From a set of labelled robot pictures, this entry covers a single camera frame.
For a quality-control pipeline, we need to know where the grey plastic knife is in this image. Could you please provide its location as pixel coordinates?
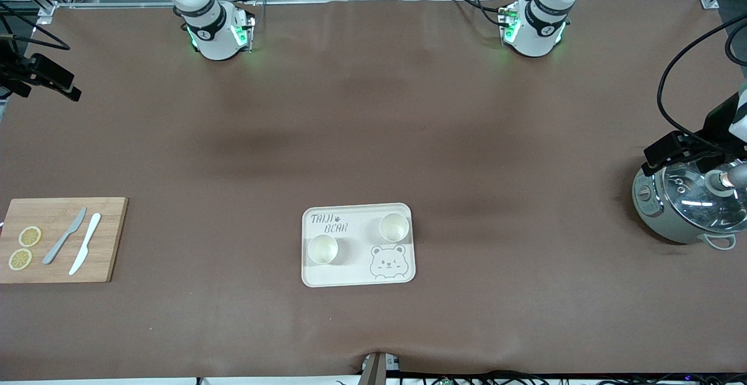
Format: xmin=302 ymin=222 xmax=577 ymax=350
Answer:
xmin=42 ymin=207 xmax=88 ymax=265

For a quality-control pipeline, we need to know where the white plastic knife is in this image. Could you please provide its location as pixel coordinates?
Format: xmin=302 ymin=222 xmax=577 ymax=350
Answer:
xmin=68 ymin=213 xmax=102 ymax=276

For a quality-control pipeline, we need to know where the black left base cable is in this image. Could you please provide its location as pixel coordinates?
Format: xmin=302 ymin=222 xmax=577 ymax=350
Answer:
xmin=446 ymin=0 xmax=515 ymax=30

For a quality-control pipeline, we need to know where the wooden cutting board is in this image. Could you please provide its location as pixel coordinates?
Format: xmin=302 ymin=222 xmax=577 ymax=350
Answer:
xmin=0 ymin=197 xmax=129 ymax=284

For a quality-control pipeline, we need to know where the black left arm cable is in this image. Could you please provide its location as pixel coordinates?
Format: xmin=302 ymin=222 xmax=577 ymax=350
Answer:
xmin=656 ymin=12 xmax=747 ymax=141

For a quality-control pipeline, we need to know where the green electric cooking pot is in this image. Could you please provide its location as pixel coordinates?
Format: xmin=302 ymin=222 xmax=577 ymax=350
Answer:
xmin=632 ymin=162 xmax=747 ymax=251

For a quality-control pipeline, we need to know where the brown table mat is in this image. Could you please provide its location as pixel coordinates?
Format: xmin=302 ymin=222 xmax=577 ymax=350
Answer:
xmin=0 ymin=0 xmax=747 ymax=381

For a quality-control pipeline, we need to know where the cream bear print tray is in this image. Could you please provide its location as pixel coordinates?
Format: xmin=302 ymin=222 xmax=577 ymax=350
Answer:
xmin=301 ymin=202 xmax=417 ymax=288

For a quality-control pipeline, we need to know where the white IKEA cup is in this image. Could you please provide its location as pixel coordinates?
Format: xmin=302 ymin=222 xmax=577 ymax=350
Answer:
xmin=307 ymin=234 xmax=340 ymax=265
xmin=378 ymin=212 xmax=410 ymax=243

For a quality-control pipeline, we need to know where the glass pot lid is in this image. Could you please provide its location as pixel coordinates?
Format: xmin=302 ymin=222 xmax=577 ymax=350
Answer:
xmin=661 ymin=160 xmax=747 ymax=224

